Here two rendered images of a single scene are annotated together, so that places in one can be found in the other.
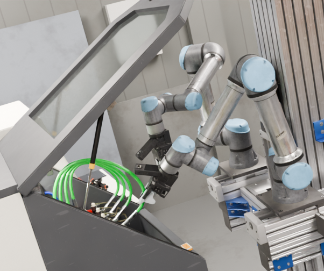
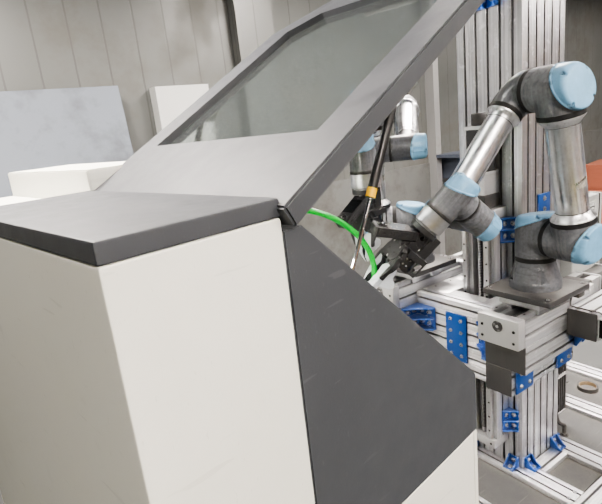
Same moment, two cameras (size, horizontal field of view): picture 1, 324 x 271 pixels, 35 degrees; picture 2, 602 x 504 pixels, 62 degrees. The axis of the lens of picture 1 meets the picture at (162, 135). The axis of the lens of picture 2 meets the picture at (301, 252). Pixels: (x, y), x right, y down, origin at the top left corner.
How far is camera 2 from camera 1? 1.23 m
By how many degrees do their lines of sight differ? 22
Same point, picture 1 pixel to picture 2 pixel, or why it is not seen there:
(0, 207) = (245, 247)
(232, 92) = (504, 123)
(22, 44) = (34, 119)
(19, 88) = not seen: hidden behind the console
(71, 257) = (339, 367)
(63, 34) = (96, 114)
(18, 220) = (271, 281)
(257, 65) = (579, 69)
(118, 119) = not seen: hidden behind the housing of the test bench
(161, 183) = (414, 252)
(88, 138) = not seen: hidden behind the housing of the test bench
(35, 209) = (300, 261)
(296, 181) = (594, 250)
